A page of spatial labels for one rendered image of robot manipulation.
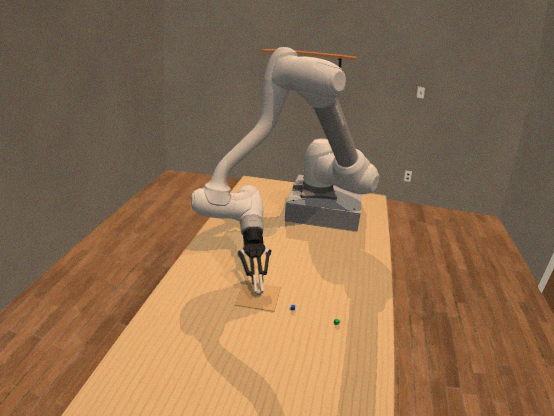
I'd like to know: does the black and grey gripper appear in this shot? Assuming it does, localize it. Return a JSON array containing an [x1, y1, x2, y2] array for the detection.
[[238, 228, 272, 294]]

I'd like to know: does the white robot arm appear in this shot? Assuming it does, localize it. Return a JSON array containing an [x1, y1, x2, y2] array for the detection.
[[191, 47, 379, 235]]

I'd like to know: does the tan square mat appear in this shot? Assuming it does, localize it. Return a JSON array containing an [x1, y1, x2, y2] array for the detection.
[[235, 282, 280, 312]]

